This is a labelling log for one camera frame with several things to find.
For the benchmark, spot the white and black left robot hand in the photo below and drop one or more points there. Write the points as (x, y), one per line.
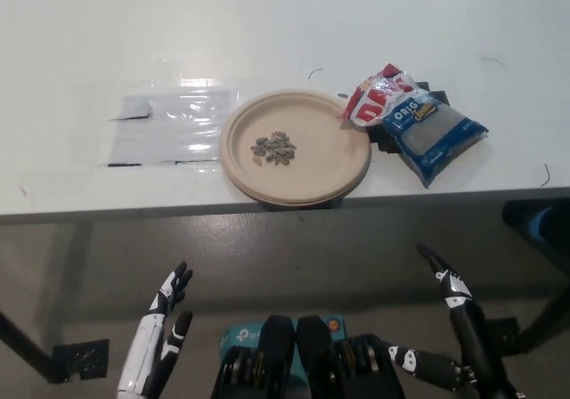
(147, 350)

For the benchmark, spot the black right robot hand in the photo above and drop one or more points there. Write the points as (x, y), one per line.
(474, 336)

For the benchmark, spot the red blue sunflower seed bag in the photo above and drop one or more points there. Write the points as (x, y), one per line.
(436, 140)

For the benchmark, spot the beige paper plate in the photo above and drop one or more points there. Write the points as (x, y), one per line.
(320, 158)

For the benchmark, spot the pile of sunflower seeds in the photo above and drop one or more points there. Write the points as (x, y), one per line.
(274, 147)

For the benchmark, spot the black table leg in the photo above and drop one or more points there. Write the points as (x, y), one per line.
(22, 343)
(552, 321)

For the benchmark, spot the teal router box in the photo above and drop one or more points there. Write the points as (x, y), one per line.
(240, 334)

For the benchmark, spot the black and blue object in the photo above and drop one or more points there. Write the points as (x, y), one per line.
(516, 218)

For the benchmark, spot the black tape marker patch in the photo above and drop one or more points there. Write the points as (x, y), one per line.
(383, 143)

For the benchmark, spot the clear plastic sheet over grey paper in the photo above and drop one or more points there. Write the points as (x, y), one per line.
(169, 127)

